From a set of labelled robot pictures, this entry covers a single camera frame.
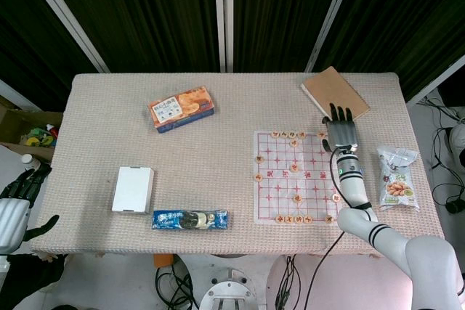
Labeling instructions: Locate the black floor cable bundle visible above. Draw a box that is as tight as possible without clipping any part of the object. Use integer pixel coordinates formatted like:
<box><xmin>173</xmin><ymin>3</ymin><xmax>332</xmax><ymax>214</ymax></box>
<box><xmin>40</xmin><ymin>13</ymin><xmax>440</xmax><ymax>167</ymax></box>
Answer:
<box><xmin>155</xmin><ymin>265</ymin><xmax>200</xmax><ymax>310</ymax></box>
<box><xmin>416</xmin><ymin>96</ymin><xmax>465</xmax><ymax>216</ymax></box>

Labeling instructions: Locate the brown cardboard box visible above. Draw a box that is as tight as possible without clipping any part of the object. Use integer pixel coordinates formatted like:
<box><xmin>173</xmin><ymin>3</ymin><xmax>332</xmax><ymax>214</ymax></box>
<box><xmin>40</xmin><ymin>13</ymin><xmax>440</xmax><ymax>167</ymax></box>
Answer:
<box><xmin>0</xmin><ymin>95</ymin><xmax>65</xmax><ymax>164</ymax></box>

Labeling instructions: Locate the brown paper notebook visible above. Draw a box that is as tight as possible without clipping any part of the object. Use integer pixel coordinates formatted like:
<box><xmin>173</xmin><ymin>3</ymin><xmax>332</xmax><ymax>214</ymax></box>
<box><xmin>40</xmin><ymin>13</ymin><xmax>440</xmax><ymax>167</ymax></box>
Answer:
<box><xmin>299</xmin><ymin>66</ymin><xmax>371</xmax><ymax>121</ymax></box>

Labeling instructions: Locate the blue Oreo cookie pack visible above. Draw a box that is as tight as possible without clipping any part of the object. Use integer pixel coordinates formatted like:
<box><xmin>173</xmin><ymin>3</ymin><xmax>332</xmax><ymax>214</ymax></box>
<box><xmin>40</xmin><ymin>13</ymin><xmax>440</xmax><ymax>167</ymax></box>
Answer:
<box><xmin>151</xmin><ymin>209</ymin><xmax>230</xmax><ymax>231</ymax></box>

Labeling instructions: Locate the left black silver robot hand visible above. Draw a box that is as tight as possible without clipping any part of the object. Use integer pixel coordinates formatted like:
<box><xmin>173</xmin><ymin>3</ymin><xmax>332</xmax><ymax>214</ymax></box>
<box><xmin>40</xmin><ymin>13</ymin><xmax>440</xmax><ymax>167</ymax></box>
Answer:
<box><xmin>0</xmin><ymin>163</ymin><xmax>60</xmax><ymax>255</ymax></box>

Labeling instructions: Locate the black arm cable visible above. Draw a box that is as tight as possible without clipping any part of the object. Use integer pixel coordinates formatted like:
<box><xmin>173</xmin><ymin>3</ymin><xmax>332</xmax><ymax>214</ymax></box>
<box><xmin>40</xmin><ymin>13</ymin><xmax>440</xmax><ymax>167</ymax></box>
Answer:
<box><xmin>304</xmin><ymin>149</ymin><xmax>372</xmax><ymax>310</ymax></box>

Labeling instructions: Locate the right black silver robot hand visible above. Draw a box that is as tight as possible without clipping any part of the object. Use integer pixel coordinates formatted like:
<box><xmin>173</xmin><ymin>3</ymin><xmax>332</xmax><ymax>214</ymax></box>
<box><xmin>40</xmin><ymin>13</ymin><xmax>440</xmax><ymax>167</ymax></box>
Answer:
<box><xmin>321</xmin><ymin>103</ymin><xmax>360</xmax><ymax>153</ymax></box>

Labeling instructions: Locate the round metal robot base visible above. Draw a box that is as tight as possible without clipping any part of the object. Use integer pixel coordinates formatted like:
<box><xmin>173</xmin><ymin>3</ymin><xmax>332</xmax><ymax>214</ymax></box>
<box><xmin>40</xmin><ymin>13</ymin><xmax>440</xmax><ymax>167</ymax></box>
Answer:
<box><xmin>198</xmin><ymin>268</ymin><xmax>268</xmax><ymax>310</ymax></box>

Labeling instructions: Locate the beige woven tablecloth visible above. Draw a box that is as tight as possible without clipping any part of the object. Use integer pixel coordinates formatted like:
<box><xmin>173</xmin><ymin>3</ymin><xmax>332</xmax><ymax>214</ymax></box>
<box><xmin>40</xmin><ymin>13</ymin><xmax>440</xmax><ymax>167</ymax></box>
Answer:
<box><xmin>29</xmin><ymin>72</ymin><xmax>445</xmax><ymax>256</ymax></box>

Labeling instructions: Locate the white plastic bottle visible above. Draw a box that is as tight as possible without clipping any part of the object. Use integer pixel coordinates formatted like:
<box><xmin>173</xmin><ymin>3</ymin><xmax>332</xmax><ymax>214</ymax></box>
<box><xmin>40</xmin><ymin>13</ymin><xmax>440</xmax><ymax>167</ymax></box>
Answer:
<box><xmin>20</xmin><ymin>153</ymin><xmax>41</xmax><ymax>171</ymax></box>

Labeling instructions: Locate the white partition post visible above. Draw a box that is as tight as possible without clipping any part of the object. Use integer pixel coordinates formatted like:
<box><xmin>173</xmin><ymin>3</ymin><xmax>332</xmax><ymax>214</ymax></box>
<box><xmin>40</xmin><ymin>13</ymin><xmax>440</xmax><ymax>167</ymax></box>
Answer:
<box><xmin>304</xmin><ymin>0</ymin><xmax>361</xmax><ymax>73</ymax></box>
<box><xmin>213</xmin><ymin>0</ymin><xmax>236</xmax><ymax>73</ymax></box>
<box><xmin>17</xmin><ymin>0</ymin><xmax>111</xmax><ymax>74</ymax></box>
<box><xmin>405</xmin><ymin>54</ymin><xmax>465</xmax><ymax>105</ymax></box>

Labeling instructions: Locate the clear nut snack bag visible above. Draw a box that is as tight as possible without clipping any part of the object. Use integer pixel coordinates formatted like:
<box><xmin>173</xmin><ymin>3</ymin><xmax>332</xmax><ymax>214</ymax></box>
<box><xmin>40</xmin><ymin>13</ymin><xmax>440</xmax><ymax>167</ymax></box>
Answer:
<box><xmin>376</xmin><ymin>145</ymin><xmax>419</xmax><ymax>212</ymax></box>

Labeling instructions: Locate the white cardboard box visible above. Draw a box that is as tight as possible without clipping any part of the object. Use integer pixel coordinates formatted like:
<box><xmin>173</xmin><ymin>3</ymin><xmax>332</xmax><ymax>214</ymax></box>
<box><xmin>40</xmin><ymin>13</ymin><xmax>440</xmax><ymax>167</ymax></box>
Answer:
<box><xmin>110</xmin><ymin>166</ymin><xmax>155</xmax><ymax>215</ymax></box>

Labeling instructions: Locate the chinese chess board mat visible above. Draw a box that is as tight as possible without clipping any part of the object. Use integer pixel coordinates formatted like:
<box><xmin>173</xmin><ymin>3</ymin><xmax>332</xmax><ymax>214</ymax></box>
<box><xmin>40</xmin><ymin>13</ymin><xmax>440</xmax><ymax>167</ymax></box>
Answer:
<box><xmin>252</xmin><ymin>129</ymin><xmax>346</xmax><ymax>224</ymax></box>

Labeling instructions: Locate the orange blue cookie box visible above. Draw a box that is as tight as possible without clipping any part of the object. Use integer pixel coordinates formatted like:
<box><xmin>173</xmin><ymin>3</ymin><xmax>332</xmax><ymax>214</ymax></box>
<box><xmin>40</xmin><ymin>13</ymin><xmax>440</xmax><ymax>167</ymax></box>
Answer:
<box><xmin>147</xmin><ymin>86</ymin><xmax>216</xmax><ymax>134</ymax></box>

